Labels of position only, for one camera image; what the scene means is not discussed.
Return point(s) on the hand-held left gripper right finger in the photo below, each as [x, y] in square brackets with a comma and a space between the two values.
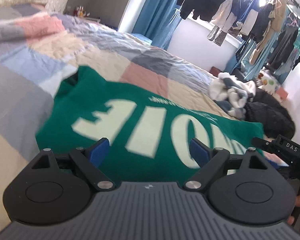
[199, 153]

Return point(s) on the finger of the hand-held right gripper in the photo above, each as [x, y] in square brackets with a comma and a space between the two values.
[263, 143]

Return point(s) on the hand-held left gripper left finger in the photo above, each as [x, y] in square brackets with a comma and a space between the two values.
[100, 152]

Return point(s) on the green sweater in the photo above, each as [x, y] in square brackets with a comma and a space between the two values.
[130, 120]

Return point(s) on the white and grey clothes pile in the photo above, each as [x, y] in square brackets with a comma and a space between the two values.
[233, 92]

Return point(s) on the black puffer jacket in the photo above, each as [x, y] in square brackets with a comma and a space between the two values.
[269, 115]

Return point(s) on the pink box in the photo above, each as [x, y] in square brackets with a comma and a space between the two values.
[281, 93]

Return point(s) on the dotted white cushion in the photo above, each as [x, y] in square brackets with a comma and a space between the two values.
[268, 81]

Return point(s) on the black stool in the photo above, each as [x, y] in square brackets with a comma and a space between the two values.
[239, 73]

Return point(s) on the red brown box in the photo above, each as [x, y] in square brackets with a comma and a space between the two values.
[217, 71]

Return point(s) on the blue curtain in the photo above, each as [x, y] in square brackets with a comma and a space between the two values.
[160, 15]
[247, 60]

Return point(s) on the dark grey hanging garment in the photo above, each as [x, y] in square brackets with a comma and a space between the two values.
[284, 47]

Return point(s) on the bed with patchwork quilt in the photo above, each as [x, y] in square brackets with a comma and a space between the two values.
[95, 45]

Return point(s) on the beige hanging garment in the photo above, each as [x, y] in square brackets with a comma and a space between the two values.
[267, 35]

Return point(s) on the black white striped sock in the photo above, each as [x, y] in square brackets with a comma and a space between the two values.
[221, 38]
[212, 33]

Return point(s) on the navy hanging garment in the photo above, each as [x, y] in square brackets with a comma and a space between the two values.
[264, 22]

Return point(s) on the folded blue cloth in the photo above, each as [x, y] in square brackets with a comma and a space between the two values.
[142, 38]

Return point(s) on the blue white hanging shirt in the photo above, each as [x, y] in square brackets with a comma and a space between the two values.
[246, 15]

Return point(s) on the cream hanging garment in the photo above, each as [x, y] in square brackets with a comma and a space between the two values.
[223, 15]

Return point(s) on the pink cloth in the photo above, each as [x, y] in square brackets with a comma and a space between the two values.
[40, 25]

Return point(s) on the group of small bottles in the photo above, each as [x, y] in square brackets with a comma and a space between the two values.
[79, 11]

